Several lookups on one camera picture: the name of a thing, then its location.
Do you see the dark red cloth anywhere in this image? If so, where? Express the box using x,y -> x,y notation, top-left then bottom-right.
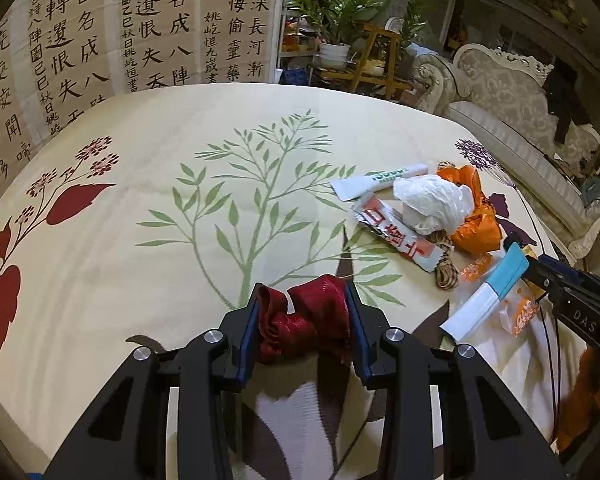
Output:
257,274 -> 351,364

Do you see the teal white tube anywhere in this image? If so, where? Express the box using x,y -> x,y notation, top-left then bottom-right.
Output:
440,242 -> 529,344

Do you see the potted green plant white pot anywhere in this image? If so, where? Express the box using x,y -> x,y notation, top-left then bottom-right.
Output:
285,0 -> 384,70

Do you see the white crumpled plastic bag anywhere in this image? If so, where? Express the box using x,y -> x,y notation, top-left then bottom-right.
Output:
393,174 -> 475,236

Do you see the red white paper wrapper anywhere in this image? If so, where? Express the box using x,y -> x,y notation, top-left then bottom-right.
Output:
352,193 -> 443,273

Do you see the calligraphy folding screen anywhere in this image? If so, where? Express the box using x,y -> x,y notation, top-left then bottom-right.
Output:
0,0 -> 282,197

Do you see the wooden plant stand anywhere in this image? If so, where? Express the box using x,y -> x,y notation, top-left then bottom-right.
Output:
315,24 -> 416,101

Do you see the orange crumpled plastic bag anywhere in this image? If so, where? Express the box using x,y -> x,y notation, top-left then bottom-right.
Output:
437,162 -> 502,256

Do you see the brown twine rope bundle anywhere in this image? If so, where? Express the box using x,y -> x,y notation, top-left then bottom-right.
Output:
426,231 -> 461,291

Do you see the black garment on sofa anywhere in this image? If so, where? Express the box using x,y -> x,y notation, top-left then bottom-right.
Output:
543,58 -> 591,145

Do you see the metal storage shelf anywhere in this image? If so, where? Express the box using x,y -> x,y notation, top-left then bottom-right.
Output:
275,6 -> 317,86

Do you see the clear orange printed plastic bag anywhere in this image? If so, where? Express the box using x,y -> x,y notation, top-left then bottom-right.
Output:
458,251 -> 544,338

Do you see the ornate white grey sofa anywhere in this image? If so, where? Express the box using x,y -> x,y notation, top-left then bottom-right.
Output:
413,44 -> 600,260

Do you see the white green toothpaste tube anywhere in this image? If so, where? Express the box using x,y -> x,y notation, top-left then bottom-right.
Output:
329,164 -> 428,202

